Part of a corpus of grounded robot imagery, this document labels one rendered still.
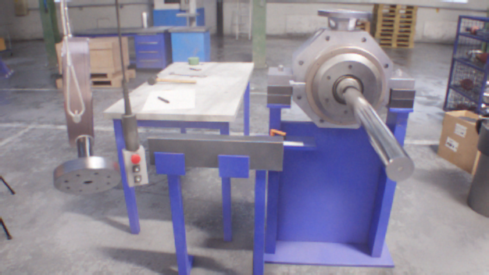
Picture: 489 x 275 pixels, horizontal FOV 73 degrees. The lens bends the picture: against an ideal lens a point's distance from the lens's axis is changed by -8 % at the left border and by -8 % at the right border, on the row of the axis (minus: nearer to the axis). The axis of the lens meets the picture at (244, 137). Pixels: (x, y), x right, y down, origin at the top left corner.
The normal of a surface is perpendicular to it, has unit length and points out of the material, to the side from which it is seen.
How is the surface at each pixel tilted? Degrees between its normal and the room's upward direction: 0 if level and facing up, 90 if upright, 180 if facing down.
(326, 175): 90
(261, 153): 90
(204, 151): 90
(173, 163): 90
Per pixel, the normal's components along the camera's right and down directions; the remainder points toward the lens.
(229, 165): -0.09, 0.38
